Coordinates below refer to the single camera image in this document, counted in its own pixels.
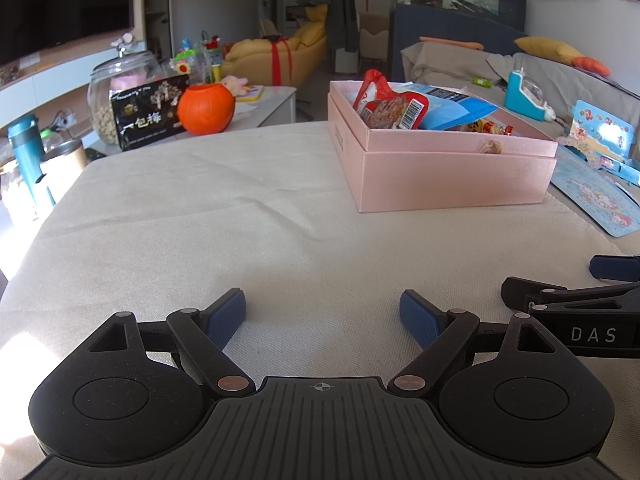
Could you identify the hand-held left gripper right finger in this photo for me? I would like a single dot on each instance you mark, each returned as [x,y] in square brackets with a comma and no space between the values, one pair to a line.
[417,317]

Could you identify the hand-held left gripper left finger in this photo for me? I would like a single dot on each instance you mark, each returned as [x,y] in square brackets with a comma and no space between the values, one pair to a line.
[227,317]

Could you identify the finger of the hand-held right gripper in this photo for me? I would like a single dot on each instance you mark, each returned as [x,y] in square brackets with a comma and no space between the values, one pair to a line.
[550,294]
[617,267]

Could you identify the pink cardboard gift box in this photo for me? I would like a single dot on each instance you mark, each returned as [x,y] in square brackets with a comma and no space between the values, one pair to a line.
[450,180]

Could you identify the white packet with red edges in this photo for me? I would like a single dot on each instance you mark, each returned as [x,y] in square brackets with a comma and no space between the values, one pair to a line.
[492,129]

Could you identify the blue snack packet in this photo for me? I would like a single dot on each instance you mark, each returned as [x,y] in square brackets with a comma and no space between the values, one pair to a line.
[460,110]

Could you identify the red packet with clear window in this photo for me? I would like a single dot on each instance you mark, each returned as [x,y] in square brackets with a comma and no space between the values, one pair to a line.
[385,110]

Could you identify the cartoon bunny card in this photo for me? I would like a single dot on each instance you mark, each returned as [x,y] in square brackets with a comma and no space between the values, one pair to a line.
[595,200]

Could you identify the colourful cartoon toy box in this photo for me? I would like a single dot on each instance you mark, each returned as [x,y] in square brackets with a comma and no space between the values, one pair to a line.
[600,130]

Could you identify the blue toy machine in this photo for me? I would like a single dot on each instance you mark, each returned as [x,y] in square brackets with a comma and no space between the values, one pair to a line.
[520,97]

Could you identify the orange cushion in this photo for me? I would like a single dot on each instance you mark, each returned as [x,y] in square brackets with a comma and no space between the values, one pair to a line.
[592,65]

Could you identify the orange pumpkin bucket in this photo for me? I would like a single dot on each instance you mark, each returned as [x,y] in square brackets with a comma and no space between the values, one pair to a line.
[205,110]

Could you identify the black plum snack box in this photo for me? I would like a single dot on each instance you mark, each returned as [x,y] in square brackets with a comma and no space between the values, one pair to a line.
[145,120]

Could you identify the white side table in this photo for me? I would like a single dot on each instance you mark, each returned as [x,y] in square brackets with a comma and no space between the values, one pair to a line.
[270,107]

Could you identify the beige mug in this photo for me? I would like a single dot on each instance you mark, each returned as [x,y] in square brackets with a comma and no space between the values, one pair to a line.
[67,170]

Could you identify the yellow pad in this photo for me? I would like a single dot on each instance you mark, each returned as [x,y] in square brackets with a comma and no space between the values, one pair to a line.
[254,94]

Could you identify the yellow cushion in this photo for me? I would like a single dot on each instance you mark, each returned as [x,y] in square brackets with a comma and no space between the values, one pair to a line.
[547,49]

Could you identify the pink plush toy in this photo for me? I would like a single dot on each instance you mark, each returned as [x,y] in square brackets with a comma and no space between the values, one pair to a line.
[234,85]

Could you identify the large glass jar with lid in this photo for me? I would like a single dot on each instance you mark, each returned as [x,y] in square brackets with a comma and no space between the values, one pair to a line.
[102,110]

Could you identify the grey sofa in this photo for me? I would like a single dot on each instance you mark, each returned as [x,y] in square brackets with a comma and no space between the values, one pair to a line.
[450,65]

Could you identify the plastic jar with green lid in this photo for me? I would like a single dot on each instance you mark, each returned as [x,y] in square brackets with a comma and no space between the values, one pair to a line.
[49,136]

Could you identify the children's water bottle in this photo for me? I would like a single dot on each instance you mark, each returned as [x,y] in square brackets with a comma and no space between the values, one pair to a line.
[212,57]

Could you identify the green toy packet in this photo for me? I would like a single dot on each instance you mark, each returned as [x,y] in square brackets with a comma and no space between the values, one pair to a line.
[182,60]

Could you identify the teal thermos bottle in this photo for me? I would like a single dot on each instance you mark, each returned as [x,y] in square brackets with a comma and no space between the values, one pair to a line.
[25,150]

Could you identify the yellow sofa with red ribbon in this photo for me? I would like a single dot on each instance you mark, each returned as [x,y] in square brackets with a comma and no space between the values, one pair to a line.
[255,52]

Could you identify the orange carrot pillow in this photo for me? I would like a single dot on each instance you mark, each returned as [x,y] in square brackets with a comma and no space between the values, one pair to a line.
[450,42]

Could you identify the beige chair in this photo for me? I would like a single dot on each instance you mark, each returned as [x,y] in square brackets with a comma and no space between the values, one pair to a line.
[372,40]

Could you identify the dark blue partition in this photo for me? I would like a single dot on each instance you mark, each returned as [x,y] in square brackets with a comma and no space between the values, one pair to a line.
[450,22]

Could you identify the dark jacket on rack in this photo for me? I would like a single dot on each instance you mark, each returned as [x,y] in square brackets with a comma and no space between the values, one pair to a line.
[342,20]

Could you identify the black television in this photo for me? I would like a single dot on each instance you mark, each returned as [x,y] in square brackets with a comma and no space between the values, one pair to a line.
[60,0]

